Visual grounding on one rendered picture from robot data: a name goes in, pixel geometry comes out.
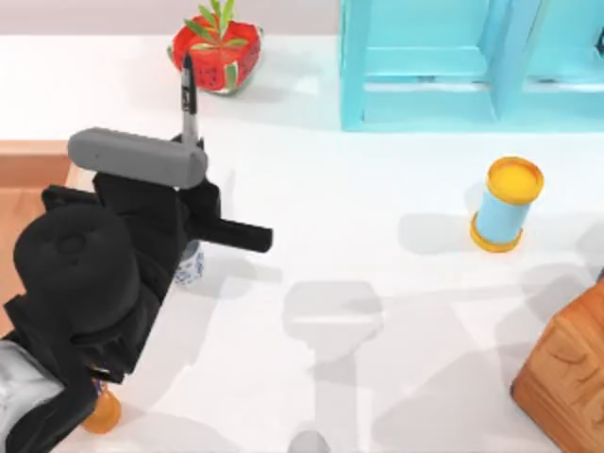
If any black marker pen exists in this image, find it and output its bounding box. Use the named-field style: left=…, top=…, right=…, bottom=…
left=180, top=53, right=201, bottom=145

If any pale grey rounded box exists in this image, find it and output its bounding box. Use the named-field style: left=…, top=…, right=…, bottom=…
left=67, top=126, right=210, bottom=191

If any blue and white cup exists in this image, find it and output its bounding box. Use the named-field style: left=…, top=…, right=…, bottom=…
left=171, top=239, right=207, bottom=286

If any red plant pot with plant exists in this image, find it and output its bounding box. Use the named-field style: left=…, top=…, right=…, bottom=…
left=166, top=0, right=264, bottom=99

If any orange bottle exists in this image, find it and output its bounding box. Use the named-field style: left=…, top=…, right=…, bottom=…
left=81, top=382, right=124, bottom=436

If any light blue rack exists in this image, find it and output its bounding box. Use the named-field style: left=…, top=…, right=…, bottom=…
left=338, top=0, right=604, bottom=134

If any blue and yellow can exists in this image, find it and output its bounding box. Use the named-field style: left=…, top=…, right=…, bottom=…
left=468, top=155, right=545, bottom=254

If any carved wooden box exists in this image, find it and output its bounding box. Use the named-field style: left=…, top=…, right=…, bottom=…
left=510, top=277, right=604, bottom=453

